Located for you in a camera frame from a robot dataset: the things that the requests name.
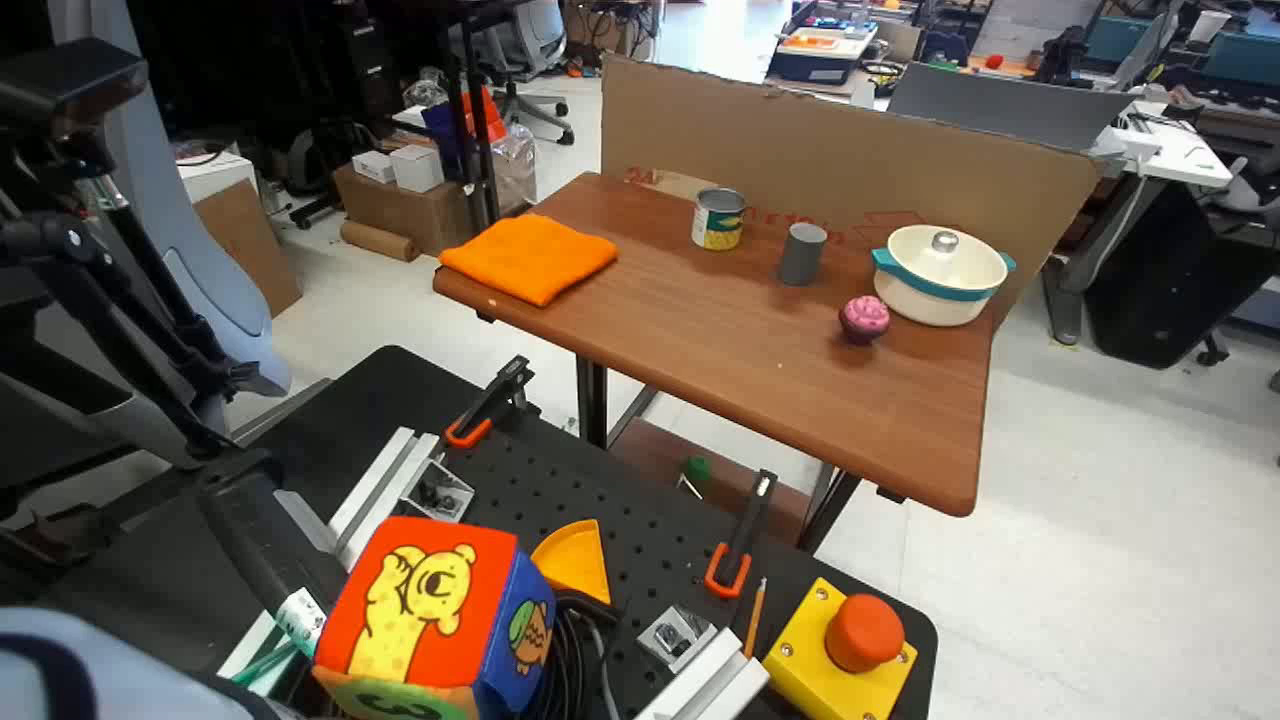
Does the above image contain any white pot with teal rim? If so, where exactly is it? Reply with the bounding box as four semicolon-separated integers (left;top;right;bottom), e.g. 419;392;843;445
868;219;1018;331

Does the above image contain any orange folded cloth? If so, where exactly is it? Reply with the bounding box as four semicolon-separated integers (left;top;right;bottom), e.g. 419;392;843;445
436;209;622;313

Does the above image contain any tin can with green label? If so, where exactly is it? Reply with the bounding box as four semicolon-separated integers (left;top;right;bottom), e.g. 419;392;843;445
689;186;746;256

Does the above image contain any grey plastic cup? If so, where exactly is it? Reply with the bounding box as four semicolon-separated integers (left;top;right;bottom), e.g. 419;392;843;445
777;219;830;294

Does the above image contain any orange plastic wedge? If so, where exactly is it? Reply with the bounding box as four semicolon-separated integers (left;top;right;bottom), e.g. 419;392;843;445
529;515;620;613

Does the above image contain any pink toy cupcake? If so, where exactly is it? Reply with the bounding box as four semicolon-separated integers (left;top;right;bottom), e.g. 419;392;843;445
835;294;897;348

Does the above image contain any small printed marker card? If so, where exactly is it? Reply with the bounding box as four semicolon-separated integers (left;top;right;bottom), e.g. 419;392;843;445
632;604;721;671
394;455;481;527

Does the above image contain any wooden pencil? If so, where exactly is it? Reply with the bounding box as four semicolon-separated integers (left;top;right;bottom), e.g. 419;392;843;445
738;571;777;661

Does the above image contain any aluminium extrusion bar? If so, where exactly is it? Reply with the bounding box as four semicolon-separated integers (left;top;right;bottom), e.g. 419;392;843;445
632;624;777;720
324;423;445;568

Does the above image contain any open cardboard box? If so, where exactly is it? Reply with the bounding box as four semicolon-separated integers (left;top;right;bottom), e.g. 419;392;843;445
327;161;481;260

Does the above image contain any brown cardboard panel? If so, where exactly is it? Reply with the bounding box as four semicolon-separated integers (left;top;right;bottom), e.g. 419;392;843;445
597;52;1107;294

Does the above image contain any plush cube with bear print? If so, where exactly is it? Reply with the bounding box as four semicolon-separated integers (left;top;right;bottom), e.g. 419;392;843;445
309;513;558;720

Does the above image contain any yellow emergency stop box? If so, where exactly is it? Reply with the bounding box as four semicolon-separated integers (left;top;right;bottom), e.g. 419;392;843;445
758;577;922;720

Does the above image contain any tall cardboard box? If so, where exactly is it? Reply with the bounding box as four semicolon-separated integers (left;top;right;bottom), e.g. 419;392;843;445
188;177;309;321

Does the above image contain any black office chair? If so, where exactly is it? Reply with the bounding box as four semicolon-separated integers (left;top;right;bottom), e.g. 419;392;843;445
1079;181;1280;374

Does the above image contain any grey office desk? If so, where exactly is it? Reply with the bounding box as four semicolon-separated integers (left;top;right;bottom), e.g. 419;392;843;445
887;60;1239;348

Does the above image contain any black metal table frame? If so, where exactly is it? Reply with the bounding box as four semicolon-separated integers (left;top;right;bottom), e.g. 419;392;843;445
573;354;863;562

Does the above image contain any green handled screwdriver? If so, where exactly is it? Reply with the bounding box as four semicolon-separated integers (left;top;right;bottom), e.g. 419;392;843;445
674;451;721;510

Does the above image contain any black clamp with orange handle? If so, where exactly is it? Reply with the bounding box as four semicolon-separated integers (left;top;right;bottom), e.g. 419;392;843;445
441;354;540;455
700;463;779;604

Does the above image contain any black cable bundle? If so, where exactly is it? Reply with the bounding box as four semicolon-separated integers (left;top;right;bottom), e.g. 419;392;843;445
540;597;626;720

